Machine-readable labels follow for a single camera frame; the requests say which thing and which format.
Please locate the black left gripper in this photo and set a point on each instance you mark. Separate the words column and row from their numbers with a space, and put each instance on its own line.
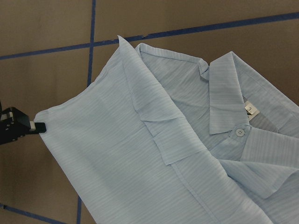
column 14, row 124

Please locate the light blue striped button shirt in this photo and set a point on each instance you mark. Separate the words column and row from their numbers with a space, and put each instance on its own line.
column 161, row 137

